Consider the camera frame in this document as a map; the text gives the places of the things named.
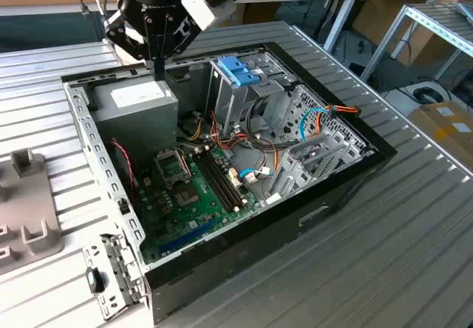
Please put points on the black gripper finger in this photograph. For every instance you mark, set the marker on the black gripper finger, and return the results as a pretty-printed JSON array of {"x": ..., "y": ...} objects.
[
  {"x": 166, "y": 36},
  {"x": 151, "y": 40}
]

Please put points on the metal disk bay cage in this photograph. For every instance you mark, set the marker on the metal disk bay cage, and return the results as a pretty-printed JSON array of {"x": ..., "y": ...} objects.
[{"x": 229, "y": 102}]

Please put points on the grey power supply unit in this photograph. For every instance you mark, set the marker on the grey power supply unit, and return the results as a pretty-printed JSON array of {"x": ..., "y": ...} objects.
[{"x": 136, "y": 128}]

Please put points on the black RAM slot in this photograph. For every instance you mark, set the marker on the black RAM slot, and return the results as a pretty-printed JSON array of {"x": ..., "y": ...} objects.
[
  {"x": 227, "y": 180},
  {"x": 218, "y": 185}
]

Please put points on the CPU socket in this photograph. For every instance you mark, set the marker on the CPU socket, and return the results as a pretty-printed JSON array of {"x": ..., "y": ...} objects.
[{"x": 187, "y": 197}]

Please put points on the black tripod pole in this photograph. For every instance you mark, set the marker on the black tripod pole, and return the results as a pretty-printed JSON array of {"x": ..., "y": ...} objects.
[{"x": 332, "y": 3}]

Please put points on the green motherboard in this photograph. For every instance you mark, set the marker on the green motherboard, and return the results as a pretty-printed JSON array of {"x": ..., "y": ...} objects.
[{"x": 207, "y": 215}]

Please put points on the blue expansion slot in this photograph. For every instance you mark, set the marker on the blue expansion slot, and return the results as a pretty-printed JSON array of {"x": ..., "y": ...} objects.
[{"x": 188, "y": 236}]

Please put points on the grey parts rack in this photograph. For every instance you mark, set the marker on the grey parts rack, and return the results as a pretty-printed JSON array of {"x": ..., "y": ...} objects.
[{"x": 29, "y": 202}]

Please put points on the plain cardboard box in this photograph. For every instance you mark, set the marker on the plain cardboard box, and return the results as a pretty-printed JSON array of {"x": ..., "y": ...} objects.
[{"x": 373, "y": 14}]

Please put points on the black open PC case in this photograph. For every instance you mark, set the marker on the black open PC case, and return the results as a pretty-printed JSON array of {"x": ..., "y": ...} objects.
[{"x": 258, "y": 254}]

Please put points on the black latch knob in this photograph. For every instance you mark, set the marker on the black latch knob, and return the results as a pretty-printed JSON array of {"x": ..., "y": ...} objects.
[{"x": 94, "y": 280}]

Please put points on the cardboard box with labels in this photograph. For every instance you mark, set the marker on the cardboard box with labels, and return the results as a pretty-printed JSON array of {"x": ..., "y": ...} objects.
[{"x": 443, "y": 128}]

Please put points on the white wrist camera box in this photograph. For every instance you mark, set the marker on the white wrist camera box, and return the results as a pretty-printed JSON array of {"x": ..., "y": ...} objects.
[{"x": 203, "y": 8}]

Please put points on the metal card retention bracket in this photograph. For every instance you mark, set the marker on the metal card retention bracket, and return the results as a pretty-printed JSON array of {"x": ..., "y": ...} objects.
[{"x": 114, "y": 269}]

